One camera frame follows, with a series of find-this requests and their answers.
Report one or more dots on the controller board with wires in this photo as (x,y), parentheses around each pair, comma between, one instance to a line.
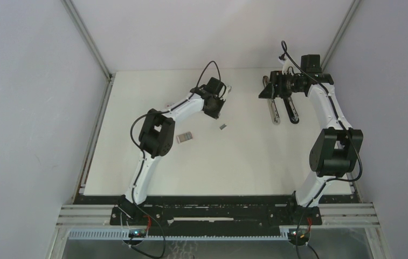
(132,244)
(300,237)

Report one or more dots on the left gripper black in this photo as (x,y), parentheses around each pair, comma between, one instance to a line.
(215,115)

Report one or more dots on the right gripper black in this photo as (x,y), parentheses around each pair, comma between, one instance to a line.
(273,91)

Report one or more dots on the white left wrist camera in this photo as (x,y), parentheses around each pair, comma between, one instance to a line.
(226,91)

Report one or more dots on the white cable duct strip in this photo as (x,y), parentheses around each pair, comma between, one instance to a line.
(280,234)

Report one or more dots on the black stapler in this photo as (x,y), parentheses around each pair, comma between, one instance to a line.
(291,111)

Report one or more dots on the staple box tray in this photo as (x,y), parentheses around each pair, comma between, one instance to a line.
(184,141)

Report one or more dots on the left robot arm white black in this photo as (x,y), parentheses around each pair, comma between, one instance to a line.
(157,134)

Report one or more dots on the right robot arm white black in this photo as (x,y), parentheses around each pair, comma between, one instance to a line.
(335,152)

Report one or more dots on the right controller board with wires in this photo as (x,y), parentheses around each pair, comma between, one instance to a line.
(300,237)

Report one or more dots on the silver black staple remover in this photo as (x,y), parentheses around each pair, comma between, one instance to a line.
(271,105)

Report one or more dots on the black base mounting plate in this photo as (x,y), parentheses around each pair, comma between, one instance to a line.
(218,215)

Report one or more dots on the left controller board with wires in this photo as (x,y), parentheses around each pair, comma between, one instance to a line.
(132,244)

